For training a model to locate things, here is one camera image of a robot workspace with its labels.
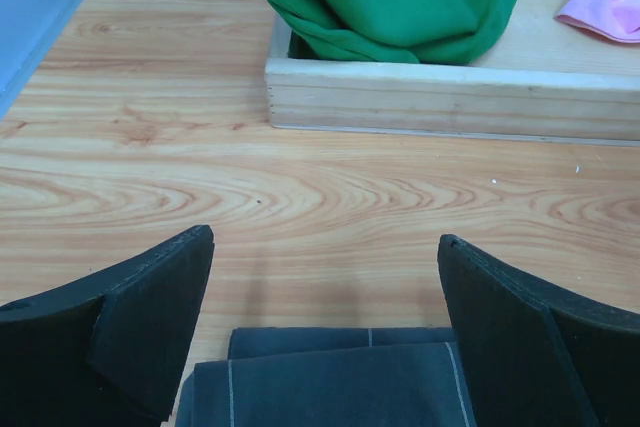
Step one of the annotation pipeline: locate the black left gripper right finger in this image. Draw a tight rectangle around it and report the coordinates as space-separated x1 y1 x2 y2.
437 234 639 426

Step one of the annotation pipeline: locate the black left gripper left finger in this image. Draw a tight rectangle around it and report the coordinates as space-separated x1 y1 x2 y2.
1 225 214 426

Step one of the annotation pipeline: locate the wooden rack base tray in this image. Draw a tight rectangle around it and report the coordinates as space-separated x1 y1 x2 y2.
264 0 639 146

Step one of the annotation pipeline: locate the dark grey checked cloth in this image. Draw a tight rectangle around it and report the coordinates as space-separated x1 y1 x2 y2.
175 327 476 426

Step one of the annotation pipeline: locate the pink t-shirt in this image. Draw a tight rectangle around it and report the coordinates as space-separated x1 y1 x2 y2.
555 0 639 43

